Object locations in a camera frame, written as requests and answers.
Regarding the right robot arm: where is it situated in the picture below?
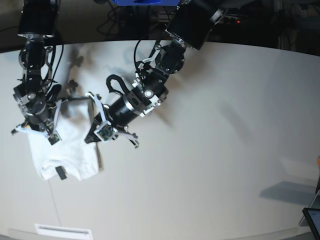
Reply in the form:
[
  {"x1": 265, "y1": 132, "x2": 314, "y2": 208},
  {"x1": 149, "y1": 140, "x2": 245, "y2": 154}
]
[{"x1": 13, "y1": 0, "x2": 60, "y2": 134}]

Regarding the white paper label strip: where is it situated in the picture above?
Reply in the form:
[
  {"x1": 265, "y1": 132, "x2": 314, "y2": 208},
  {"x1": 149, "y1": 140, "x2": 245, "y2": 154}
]
[{"x1": 34, "y1": 223, "x2": 94, "y2": 240}]

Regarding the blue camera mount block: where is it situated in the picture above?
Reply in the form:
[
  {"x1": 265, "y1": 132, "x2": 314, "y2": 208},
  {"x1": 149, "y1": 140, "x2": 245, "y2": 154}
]
[{"x1": 112, "y1": 0, "x2": 180, "y2": 7}]

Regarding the black tablet device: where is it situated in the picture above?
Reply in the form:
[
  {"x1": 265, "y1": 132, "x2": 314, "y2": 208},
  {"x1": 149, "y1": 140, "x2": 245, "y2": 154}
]
[{"x1": 302, "y1": 208, "x2": 320, "y2": 240}]

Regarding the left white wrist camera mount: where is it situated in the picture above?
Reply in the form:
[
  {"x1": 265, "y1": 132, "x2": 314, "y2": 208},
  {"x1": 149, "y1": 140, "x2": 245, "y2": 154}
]
[{"x1": 84, "y1": 91, "x2": 140, "y2": 150}]

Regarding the white printed T-shirt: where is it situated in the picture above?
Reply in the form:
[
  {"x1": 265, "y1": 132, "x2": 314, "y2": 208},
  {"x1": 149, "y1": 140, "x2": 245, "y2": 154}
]
[{"x1": 28, "y1": 101, "x2": 99, "y2": 181}]

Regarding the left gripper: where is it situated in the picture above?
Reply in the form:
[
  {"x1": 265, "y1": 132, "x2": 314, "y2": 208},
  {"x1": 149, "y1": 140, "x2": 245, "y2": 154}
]
[{"x1": 84, "y1": 93, "x2": 140, "y2": 144}]

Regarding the power strip with red light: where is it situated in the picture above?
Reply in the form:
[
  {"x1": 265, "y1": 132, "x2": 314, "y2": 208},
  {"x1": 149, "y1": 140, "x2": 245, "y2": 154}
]
[{"x1": 216, "y1": 14, "x2": 246, "y2": 25}]

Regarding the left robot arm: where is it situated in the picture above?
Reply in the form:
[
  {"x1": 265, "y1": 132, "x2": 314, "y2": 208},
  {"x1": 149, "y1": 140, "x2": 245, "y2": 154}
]
[{"x1": 84, "y1": 0, "x2": 227, "y2": 147}]

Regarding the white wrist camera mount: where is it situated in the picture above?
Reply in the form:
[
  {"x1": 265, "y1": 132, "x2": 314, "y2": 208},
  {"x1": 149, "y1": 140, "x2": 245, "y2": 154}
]
[
  {"x1": 84, "y1": 91, "x2": 140, "y2": 150},
  {"x1": 11, "y1": 97, "x2": 68, "y2": 145}
]

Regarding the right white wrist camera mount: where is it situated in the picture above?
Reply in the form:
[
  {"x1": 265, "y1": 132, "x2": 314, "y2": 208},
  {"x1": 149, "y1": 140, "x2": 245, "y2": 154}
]
[{"x1": 11, "y1": 97, "x2": 68, "y2": 145}]

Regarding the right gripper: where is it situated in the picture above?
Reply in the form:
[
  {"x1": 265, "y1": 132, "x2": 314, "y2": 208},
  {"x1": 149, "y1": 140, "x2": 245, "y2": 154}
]
[{"x1": 26, "y1": 100, "x2": 53, "y2": 132}]

